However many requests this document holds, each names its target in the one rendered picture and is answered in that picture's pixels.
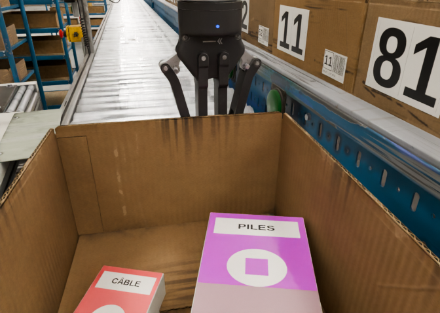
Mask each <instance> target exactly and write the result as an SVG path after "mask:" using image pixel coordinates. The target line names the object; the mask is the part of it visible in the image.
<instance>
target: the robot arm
mask: <svg viewBox="0 0 440 313"><path fill-rule="evenodd" d="M177 13H178V26H179V39H178V42H177V44H176V46H175V53H174V54H172V55H171V56H170V57H169V58H167V59H166V60H161V61H159V63H158V65H159V68H160V70H161V72H162V73H163V74H164V76H165V77H166V78H167V79H168V80H169V83H170V86H171V89H172V93H173V95H174V99H175V103H176V105H177V109H178V111H179V116H180V117H190V113H189V109H188V107H187V102H186V100H185V96H184V93H183V89H182V87H181V83H180V81H179V78H178V76H177V74H178V73H179V72H180V68H179V63H180V61H182V63H183V64H184V65H185V67H186V68H187V69H188V70H189V71H190V73H191V74H192V76H193V77H194V91H195V115H196V116H205V115H208V79H211V78H213V82H214V115H226V114H227V86H228V85H229V74H230V73H231V71H232V70H233V69H234V67H235V66H236V64H237V63H238V61H239V60H240V67H241V68H240V71H239V74H238V78H237V81H236V86H235V89H234V94H233V97H232V101H231V105H230V109H229V114H238V113H244V109H245V106H246V102H247V99H248V95H249V90H250V88H251V83H252V80H253V77H254V75H255V74H256V72H257V71H258V69H259V68H260V66H261V60H260V59H258V58H257V57H255V56H254V55H251V54H249V53H247V52H246V51H245V46H244V43H243V41H242V1H241V0H178V1H177Z"/></svg>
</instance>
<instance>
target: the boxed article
mask: <svg viewBox="0 0 440 313"><path fill-rule="evenodd" d="M165 294H166V290H165V283H164V274H163V273H159V272H149V271H144V270H134V269H129V268H120V267H110V266H105V265H104V266H103V267H102V269H101V270H100V272H99V274H98V275H97V276H96V279H95V280H94V281H93V283H92V285H91V286H90V288H89V289H88V291H87V292H86V294H85V296H84V297H83V298H82V300H81V302H80V303H79V305H78V307H77V308H76V310H75V311H74V313H160V312H159V310H160V306H161V304H162V302H163V299H164V296H165Z"/></svg>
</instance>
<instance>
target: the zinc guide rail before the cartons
mask: <svg viewBox="0 0 440 313"><path fill-rule="evenodd" d="M157 1H159V2H161V3H162V4H164V5H166V6H167V7H169V8H171V9H172V10H174V11H176V12H177V6H175V5H173V4H171V3H169V2H167V1H165V0H157ZM242 41H243V43H244V46H245V51H246V52H247V53H249V54H251V55H254V56H255V57H257V58H258V59H260V60H261V63H262V64H264V65H266V66H267V67H269V68H271V69H272V70H274V71H275V72H277V73H279V74H281V75H282V76H284V77H285V78H287V79H289V80H290V81H292V82H294V83H295V84H297V85H299V86H301V87H302V88H304V89H305V90H307V91H309V92H311V93H312V94H314V95H315V96H317V97H319V98H321V99H322V100H324V101H326V102H327V103H329V104H331V105H332V106H334V107H336V108H337V109H339V110H341V111H342V112H344V113H346V114H347V115H349V116H351V117H352V118H354V119H356V120H357V121H359V122H360V123H362V124H364V125H366V126H367V127H369V128H370V129H372V130H374V131H375V132H377V133H379V134H380V135H382V136H384V137H385V138H387V139H389V140H390V141H392V142H394V143H395V144H397V145H399V146H400V147H402V148H404V149H405V150H407V151H408V152H410V153H412V154H414V155H415V156H417V157H418V158H421V159H422V160H424V161H425V162H427V163H428V164H431V165H432V166H434V167H435V168H437V169H438V170H440V139H439V138H437V137H435V136H433V135H431V134H429V133H427V132H425V131H423V130H421V129H419V128H417V127H415V126H413V125H411V124H409V123H408V122H405V121H404V120H401V119H399V118H397V117H395V116H393V115H391V114H389V113H387V112H385V111H383V110H381V109H379V108H377V107H375V106H373V105H371V104H370V103H367V102H366V101H363V100H361V99H359V98H357V97H355V96H353V95H351V94H349V93H347V92H345V91H343V90H341V89H339V88H337V87H336V86H333V85H332V84H330V83H328V82H326V81H324V80H322V79H320V78H318V77H316V76H314V75H312V74H310V73H308V72H306V71H304V70H302V69H300V68H298V67H296V66H294V65H292V64H290V63H288V62H286V61H284V60H282V59H280V58H278V57H276V56H274V55H272V54H270V53H268V52H266V51H264V50H262V49H260V48H258V47H256V46H254V45H252V44H250V43H248V42H246V41H244V40H242Z"/></svg>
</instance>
